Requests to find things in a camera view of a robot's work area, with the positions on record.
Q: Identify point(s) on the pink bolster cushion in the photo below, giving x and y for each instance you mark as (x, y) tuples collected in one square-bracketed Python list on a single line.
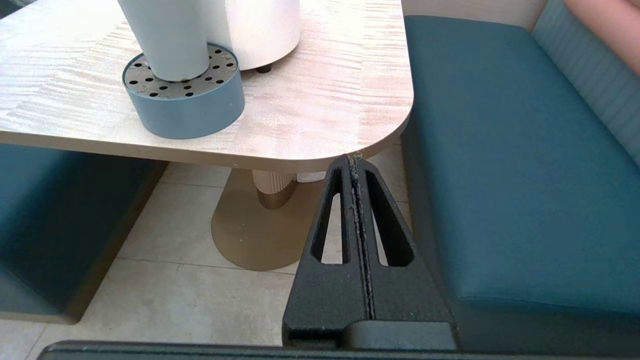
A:
[(615, 25)]

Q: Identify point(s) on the teal upholstered bench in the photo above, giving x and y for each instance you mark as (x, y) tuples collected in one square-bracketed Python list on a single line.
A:
[(60, 225), (525, 175)]

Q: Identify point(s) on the large blue perforated drip tray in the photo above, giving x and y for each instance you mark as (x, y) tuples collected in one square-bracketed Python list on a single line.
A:
[(190, 115)]

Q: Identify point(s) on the grey plastic cup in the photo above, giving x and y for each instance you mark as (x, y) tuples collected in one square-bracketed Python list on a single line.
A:
[(170, 40)]

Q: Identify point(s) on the clear water dispenser white base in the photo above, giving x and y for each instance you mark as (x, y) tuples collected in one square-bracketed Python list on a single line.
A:
[(265, 30)]

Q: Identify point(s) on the gold table pedestal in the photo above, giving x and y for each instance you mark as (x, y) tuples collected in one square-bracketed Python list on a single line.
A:
[(250, 235)]

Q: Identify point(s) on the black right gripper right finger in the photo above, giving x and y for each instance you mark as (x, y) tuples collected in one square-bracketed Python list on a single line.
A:
[(405, 295)]

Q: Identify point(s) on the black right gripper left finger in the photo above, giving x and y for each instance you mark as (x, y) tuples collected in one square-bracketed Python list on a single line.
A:
[(325, 300)]

